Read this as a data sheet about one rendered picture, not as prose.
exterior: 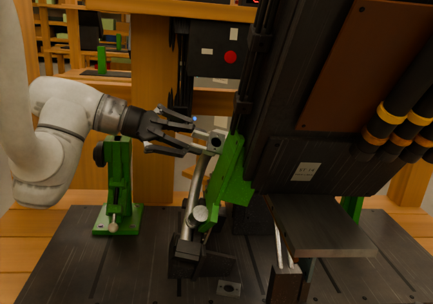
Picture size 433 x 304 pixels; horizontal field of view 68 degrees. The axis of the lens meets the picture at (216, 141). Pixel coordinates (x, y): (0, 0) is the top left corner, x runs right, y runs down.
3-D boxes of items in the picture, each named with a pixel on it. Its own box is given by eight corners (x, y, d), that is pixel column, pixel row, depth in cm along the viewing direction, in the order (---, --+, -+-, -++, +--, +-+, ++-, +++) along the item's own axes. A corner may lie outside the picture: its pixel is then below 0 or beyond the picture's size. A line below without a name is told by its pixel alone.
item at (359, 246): (374, 262, 60) (378, 248, 59) (292, 263, 58) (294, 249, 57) (301, 171, 97) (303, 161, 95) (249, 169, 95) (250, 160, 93)
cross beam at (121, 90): (405, 125, 123) (412, 102, 120) (45, 107, 107) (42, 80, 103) (397, 121, 127) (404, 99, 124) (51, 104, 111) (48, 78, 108)
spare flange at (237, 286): (240, 285, 78) (241, 283, 78) (239, 299, 75) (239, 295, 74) (218, 281, 79) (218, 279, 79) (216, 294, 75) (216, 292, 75)
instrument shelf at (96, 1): (421, 38, 90) (425, 22, 88) (85, 9, 79) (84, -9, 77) (371, 33, 113) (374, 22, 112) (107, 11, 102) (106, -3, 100)
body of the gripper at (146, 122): (119, 127, 72) (159, 140, 74) (130, 96, 75) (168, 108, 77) (118, 140, 78) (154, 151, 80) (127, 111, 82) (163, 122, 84)
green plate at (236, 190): (240, 228, 76) (275, 148, 69) (207, 220, 74) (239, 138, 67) (233, 202, 86) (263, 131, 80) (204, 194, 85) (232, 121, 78)
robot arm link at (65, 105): (107, 100, 82) (90, 148, 78) (44, 80, 79) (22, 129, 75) (105, 82, 72) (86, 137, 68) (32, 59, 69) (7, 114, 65)
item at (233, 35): (247, 80, 90) (254, 23, 85) (187, 76, 88) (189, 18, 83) (240, 73, 102) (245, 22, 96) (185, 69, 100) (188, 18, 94)
